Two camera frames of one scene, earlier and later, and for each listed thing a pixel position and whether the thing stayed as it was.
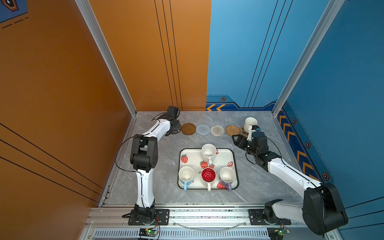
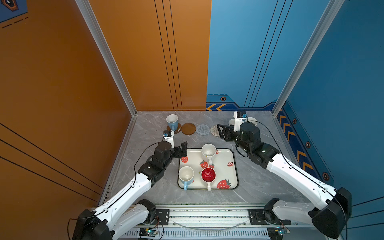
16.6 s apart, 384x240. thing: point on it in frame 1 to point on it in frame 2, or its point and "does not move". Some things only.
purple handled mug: [227, 175] to [231, 121]
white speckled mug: [208, 151] does not move
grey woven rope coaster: [203, 129] does not move
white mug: [248, 122] does not move
